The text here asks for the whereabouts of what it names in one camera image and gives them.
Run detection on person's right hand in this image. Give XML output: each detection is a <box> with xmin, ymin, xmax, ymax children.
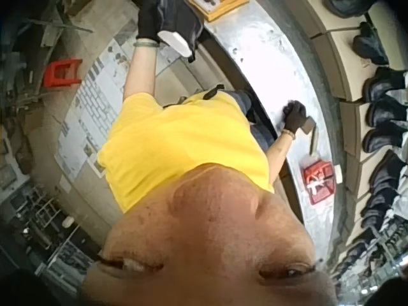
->
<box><xmin>281</xmin><ymin>99</ymin><xmax>308</xmax><ymax>134</ymax></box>

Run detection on yellow wooden tray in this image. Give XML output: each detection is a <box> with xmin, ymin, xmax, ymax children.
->
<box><xmin>187</xmin><ymin>0</ymin><xmax>250</xmax><ymax>22</ymax></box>

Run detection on person's legs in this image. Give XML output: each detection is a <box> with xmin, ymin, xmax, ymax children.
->
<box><xmin>222</xmin><ymin>90</ymin><xmax>279</xmax><ymax>151</ymax></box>

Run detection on red printed packet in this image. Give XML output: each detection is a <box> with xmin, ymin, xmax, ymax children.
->
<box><xmin>302</xmin><ymin>160</ymin><xmax>338</xmax><ymax>207</ymax></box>

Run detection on shelf of dark boots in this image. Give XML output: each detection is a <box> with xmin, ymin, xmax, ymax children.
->
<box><xmin>323</xmin><ymin>0</ymin><xmax>408</xmax><ymax>288</ymax></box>

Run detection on printed paper floor sheets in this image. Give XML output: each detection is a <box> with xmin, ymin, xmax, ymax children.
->
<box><xmin>53</xmin><ymin>30</ymin><xmax>181</xmax><ymax>181</ymax></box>

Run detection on red plastic stool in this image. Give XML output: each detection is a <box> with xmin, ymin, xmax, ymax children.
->
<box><xmin>42</xmin><ymin>57</ymin><xmax>84</xmax><ymax>89</ymax></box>

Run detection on cluttered metal rack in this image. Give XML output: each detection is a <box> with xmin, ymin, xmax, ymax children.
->
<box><xmin>8</xmin><ymin>183</ymin><xmax>98</xmax><ymax>277</ymax></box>

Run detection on brush with wooden handle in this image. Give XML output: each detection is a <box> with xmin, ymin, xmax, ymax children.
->
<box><xmin>300</xmin><ymin>116</ymin><xmax>320</xmax><ymax>157</ymax></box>

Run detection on green bracelet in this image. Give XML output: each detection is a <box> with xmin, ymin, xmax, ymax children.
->
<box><xmin>133</xmin><ymin>38</ymin><xmax>161</xmax><ymax>49</ymax></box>

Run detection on black strap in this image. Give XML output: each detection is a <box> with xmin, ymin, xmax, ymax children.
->
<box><xmin>202</xmin><ymin>84</ymin><xmax>225</xmax><ymax>100</ymax></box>

